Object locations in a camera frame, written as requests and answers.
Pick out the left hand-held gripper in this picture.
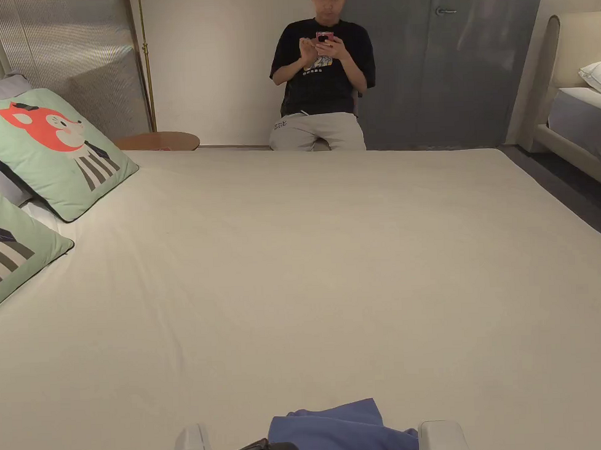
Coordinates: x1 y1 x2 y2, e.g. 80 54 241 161
140 420 302 450

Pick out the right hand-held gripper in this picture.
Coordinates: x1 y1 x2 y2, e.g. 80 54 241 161
417 419 471 450

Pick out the dark blue shirt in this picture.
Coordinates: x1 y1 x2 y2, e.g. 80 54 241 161
265 396 420 450

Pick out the bed with beige sheet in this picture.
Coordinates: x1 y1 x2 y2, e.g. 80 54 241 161
0 133 601 450

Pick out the green fox print cushion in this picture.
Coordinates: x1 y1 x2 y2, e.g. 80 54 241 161
0 84 141 226
0 180 78 314

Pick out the round wooden side table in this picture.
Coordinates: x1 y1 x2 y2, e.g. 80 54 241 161
114 130 201 154

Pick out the grey pillow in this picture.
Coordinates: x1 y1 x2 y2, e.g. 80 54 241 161
0 71 39 209

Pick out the cream upholstered bed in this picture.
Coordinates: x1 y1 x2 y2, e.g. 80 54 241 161
522 11 601 196

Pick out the grey door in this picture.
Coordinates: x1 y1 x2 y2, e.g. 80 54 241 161
352 0 551 154

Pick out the brass floor lamp pole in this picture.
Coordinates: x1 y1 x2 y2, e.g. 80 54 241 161
134 0 158 134

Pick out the white pillow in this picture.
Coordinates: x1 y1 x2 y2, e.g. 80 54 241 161
577 60 601 99

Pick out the ribbed padded headboard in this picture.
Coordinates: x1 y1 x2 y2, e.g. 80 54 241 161
0 0 154 146

